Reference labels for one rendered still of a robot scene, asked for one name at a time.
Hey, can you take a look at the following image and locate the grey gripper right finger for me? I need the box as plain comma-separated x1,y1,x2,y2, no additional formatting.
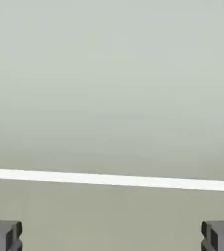
200,220,224,251

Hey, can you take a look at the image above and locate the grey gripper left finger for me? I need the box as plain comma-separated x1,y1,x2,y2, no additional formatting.
0,220,23,251

